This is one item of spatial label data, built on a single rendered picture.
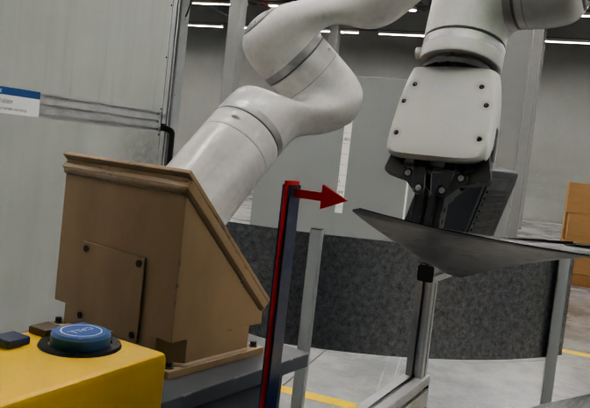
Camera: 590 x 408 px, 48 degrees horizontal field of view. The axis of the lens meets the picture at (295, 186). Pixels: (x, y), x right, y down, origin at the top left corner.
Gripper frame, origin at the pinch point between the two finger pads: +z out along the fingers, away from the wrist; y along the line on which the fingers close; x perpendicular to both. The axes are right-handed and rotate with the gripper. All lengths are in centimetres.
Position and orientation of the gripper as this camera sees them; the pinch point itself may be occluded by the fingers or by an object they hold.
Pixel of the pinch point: (428, 218)
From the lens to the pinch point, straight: 66.0
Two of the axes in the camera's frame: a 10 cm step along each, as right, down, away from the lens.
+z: -2.4, 9.5, -2.1
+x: 4.3, 3.0, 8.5
